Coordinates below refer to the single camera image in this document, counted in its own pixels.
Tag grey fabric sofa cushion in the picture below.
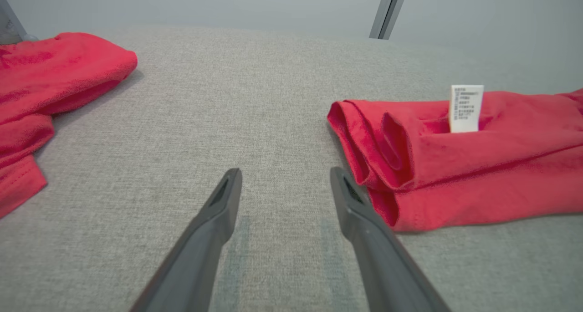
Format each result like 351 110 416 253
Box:
0 25 583 312

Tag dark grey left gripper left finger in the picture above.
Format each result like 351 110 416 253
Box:
130 168 243 312

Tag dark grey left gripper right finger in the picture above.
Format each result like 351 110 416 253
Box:
330 167 452 312

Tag red shorts with white stripe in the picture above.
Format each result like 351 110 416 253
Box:
0 32 138 220

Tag grey metal partition post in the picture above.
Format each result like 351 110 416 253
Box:
368 0 411 41

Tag red and white jersey shirt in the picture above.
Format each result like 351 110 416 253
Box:
327 85 583 233

